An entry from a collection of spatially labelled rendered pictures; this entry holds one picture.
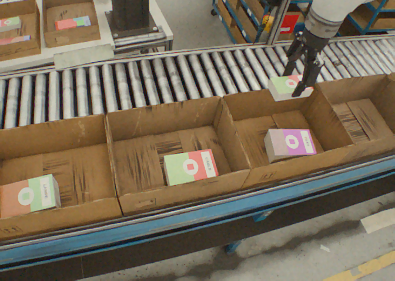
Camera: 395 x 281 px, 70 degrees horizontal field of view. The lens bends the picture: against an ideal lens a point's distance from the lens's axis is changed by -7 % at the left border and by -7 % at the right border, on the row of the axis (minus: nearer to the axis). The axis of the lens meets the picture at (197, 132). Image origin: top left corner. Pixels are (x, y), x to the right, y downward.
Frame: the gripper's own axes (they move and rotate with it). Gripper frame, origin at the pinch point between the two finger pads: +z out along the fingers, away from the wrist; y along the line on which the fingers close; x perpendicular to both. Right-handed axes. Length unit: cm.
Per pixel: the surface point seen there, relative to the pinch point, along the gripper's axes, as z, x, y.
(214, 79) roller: 42, -6, -43
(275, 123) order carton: 27.7, 4.8, -2.6
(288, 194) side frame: 25.7, -4.4, 27.5
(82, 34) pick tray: 37, -67, -82
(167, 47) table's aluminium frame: 50, -22, -79
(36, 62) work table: 43, -92, -72
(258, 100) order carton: 17.9, -4.0, -7.6
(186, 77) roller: 42, -20, -47
